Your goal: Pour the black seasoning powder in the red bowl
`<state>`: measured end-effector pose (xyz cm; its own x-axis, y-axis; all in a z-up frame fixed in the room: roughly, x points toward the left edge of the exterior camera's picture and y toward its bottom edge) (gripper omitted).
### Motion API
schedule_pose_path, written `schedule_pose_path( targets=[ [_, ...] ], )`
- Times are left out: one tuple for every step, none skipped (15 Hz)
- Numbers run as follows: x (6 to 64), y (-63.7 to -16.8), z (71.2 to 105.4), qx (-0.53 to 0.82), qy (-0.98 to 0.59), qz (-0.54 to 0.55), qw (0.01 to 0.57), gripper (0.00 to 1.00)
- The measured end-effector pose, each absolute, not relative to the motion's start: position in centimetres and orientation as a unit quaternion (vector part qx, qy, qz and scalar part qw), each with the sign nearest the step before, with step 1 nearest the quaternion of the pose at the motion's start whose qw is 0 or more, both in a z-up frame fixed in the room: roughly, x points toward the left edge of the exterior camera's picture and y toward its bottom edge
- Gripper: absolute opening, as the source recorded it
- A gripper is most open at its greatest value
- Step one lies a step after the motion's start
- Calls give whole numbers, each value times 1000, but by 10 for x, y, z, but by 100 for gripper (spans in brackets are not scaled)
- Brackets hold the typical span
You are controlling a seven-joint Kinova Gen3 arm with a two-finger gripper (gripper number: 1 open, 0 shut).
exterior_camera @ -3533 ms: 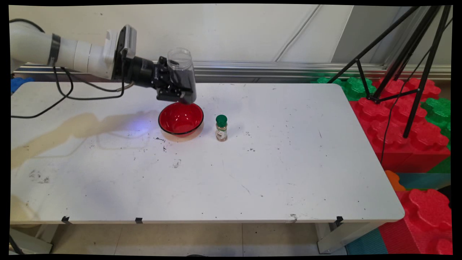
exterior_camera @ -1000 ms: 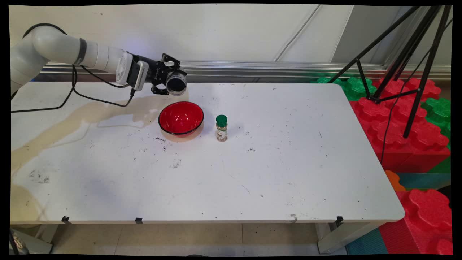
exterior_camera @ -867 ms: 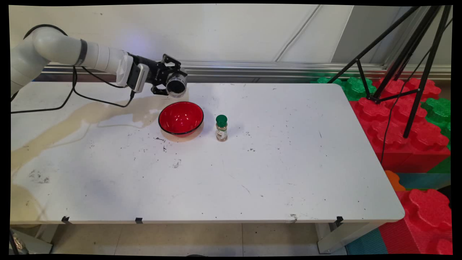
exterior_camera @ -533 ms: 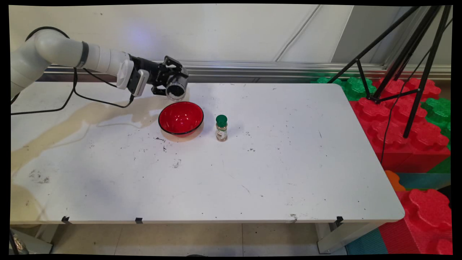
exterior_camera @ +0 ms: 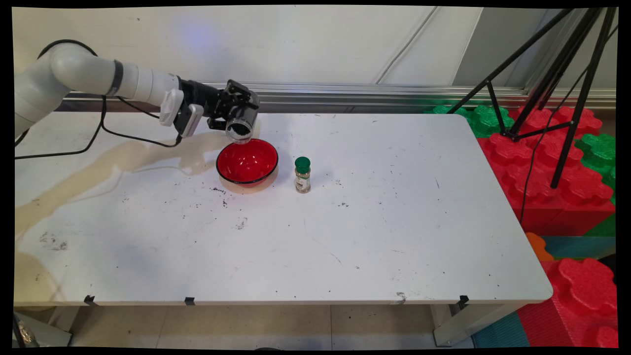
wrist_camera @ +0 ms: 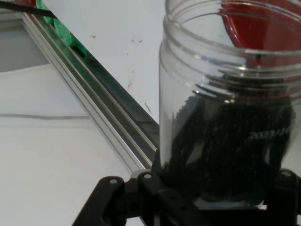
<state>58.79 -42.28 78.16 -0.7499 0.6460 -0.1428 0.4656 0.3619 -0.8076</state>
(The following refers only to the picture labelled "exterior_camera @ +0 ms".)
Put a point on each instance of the red bowl with black rim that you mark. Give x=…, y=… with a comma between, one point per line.
x=246, y=160

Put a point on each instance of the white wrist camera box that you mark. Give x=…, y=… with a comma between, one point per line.
x=171, y=106

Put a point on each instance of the teal foam tile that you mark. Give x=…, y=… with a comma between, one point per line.
x=577, y=246

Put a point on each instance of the grey wrist webcam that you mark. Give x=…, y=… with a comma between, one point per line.
x=192, y=121

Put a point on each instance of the black tripod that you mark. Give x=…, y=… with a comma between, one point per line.
x=586, y=88

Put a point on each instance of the aluminium wall rail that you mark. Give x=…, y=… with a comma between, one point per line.
x=345, y=96

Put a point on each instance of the red foam block stack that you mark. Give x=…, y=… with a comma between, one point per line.
x=567, y=197

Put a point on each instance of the white table leg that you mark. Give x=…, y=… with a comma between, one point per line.
x=49, y=325
x=458, y=328

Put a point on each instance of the green foam block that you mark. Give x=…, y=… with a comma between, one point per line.
x=485, y=121
x=599, y=150

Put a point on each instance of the orange foam tile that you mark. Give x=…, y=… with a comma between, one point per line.
x=537, y=246

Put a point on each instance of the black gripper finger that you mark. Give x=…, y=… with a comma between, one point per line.
x=241, y=93
x=217, y=123

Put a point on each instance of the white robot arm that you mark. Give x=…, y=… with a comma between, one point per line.
x=74, y=69

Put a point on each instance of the clear jar with black seeds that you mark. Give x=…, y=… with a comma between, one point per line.
x=241, y=129

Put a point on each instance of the spice bottle with green cap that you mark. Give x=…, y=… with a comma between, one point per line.
x=302, y=177

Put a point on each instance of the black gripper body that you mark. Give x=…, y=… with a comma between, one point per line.
x=199, y=96

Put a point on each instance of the teal foam mat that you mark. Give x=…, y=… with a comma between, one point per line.
x=500, y=333

